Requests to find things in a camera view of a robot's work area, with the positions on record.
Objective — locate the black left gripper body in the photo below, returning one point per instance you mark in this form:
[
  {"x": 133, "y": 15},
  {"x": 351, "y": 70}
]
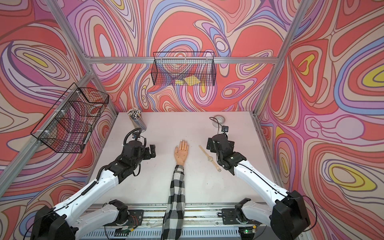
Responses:
[{"x": 144, "y": 154}]

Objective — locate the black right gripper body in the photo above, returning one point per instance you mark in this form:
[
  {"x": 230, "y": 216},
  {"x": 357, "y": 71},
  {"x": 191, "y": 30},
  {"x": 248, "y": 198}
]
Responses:
[{"x": 210, "y": 143}]

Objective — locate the beige strap wrist watch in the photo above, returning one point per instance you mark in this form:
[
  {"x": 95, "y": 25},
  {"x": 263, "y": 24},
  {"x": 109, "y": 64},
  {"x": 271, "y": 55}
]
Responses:
[{"x": 210, "y": 159}]

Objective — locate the mannequin hand with glitter nails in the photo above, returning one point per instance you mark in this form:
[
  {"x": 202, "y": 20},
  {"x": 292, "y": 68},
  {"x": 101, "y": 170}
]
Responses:
[{"x": 181, "y": 153}]

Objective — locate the plaid sleeve mannequin forearm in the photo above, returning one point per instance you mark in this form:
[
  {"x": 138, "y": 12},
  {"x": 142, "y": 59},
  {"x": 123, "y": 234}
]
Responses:
[{"x": 174, "y": 216}]

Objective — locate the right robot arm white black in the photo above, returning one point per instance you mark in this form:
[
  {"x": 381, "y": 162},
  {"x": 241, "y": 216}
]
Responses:
[{"x": 285, "y": 212}]

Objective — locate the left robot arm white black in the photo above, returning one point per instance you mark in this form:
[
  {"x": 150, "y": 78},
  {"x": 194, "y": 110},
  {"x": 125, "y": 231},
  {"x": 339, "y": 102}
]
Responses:
[{"x": 67, "y": 220}]

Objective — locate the clear tape roll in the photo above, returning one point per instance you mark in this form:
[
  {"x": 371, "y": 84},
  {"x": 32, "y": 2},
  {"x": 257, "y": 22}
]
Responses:
[{"x": 218, "y": 119}]

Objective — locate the yellow sticky notes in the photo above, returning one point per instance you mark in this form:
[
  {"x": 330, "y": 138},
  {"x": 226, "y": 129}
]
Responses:
[{"x": 189, "y": 81}]

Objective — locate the aluminium crossbar back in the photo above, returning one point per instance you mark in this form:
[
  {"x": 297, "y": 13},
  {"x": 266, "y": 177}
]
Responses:
[{"x": 150, "y": 60}]

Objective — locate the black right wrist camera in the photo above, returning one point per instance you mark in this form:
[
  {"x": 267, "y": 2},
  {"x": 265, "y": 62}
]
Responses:
[{"x": 224, "y": 129}]

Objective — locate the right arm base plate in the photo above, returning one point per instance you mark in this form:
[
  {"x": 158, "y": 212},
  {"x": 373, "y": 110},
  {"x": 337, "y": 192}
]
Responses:
[{"x": 229, "y": 217}]

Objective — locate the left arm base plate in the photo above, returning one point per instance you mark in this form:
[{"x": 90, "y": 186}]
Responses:
[{"x": 135, "y": 217}]

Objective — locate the black wire basket left wall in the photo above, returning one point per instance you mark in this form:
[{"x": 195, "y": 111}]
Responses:
[{"x": 72, "y": 118}]

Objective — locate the black wire basket wall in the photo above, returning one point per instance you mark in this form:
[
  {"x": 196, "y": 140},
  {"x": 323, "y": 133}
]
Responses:
[
  {"x": 164, "y": 73},
  {"x": 72, "y": 118}
]

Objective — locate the aluminium frame post left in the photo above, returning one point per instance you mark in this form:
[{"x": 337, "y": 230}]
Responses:
[{"x": 39, "y": 68}]

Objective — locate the aluminium frame post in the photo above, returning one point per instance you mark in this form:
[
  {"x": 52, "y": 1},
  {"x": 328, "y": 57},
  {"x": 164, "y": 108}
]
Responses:
[
  {"x": 291, "y": 33},
  {"x": 39, "y": 68}
]

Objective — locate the black wire basket back wall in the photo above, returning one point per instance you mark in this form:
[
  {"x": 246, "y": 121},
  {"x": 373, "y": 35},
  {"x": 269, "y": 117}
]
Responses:
[{"x": 164, "y": 73}]

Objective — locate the aluminium frame post right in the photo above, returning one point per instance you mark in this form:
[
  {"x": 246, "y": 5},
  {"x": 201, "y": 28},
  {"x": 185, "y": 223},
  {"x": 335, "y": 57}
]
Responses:
[{"x": 291, "y": 33}]

